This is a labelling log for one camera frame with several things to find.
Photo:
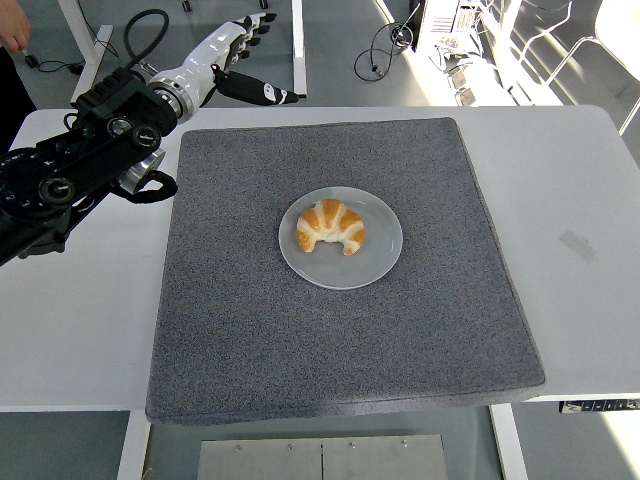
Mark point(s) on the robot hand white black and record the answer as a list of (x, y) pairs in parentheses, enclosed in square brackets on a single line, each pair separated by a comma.
[(205, 55)]

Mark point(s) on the croissant bread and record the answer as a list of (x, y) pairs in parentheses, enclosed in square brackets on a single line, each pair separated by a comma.
[(327, 215)]

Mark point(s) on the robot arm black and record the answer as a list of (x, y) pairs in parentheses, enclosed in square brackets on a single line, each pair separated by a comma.
[(100, 150)]

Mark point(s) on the round grey plate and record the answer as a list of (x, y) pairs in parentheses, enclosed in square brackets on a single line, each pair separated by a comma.
[(370, 265)]

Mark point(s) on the grey metal plate with screws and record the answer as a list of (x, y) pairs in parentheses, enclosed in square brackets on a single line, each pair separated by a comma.
[(280, 460)]

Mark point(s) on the white straight desk leg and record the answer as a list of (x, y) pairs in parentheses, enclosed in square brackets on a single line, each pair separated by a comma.
[(298, 50)]

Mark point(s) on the white desk leg with foot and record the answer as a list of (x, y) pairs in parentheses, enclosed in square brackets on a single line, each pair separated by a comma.
[(80, 25)]

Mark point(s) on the person's hand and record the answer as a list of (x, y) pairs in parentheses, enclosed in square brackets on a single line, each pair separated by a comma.
[(14, 22)]

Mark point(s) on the person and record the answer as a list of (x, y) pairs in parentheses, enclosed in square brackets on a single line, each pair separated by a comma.
[(12, 95)]

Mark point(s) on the grey felt mat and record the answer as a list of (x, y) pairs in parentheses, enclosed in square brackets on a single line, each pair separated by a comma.
[(325, 340)]

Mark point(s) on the white table leg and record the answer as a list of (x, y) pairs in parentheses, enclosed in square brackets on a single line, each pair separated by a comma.
[(510, 445), (132, 445)]

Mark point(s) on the white chair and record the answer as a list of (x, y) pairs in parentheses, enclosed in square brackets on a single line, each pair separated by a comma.
[(612, 35)]

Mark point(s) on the black table control panel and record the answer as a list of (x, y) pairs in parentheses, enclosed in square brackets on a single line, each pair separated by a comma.
[(600, 405)]

